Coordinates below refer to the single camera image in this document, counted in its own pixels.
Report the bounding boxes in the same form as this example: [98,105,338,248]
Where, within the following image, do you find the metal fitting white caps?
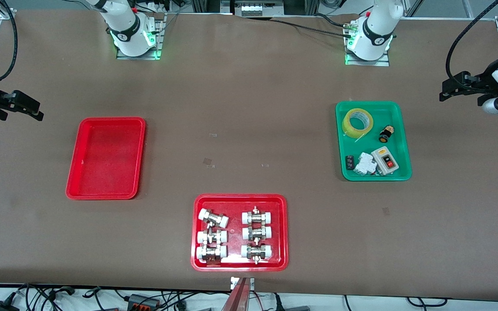
[196,244,228,263]
[242,206,274,225]
[197,229,228,245]
[198,208,230,228]
[241,243,274,264]
[242,225,273,241]

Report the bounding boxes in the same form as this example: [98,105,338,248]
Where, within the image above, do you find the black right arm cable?
[0,0,19,82]

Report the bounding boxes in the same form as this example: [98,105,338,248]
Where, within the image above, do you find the grey connector box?
[127,294,162,310]

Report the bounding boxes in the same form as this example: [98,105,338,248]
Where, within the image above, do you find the black plug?
[275,294,310,311]

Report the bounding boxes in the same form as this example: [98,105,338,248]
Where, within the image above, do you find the short black table cable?
[314,13,355,29]

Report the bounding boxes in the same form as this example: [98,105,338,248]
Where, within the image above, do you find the small metal bracket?
[230,277,255,291]

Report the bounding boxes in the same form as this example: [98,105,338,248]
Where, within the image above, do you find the red camera post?
[221,278,252,311]

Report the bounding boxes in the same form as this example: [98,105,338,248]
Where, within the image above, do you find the green plastic tray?
[335,101,412,181]

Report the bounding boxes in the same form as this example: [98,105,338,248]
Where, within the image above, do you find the aluminium frame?
[191,0,319,17]

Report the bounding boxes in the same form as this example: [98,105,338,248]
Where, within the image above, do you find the grey switch box red button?
[371,146,399,175]

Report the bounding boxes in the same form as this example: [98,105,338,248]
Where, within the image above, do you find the yellow tape roll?
[342,108,374,139]

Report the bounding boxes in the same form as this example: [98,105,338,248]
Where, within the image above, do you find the long black table cable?
[271,18,353,38]

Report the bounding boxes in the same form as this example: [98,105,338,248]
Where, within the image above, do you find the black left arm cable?
[446,0,498,87]

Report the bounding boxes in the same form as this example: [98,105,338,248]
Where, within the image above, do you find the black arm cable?
[446,0,498,87]
[0,0,19,82]

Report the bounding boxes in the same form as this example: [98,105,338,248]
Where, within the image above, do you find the red tray with fittings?
[191,194,289,272]

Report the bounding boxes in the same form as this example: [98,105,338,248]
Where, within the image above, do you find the empty red plastic tray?
[66,117,147,200]

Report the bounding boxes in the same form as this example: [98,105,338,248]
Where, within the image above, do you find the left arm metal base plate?
[345,22,390,67]

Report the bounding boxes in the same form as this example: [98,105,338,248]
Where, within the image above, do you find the white circuit breaker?
[354,152,378,175]

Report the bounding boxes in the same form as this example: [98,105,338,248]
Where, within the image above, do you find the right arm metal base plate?
[116,13,165,60]

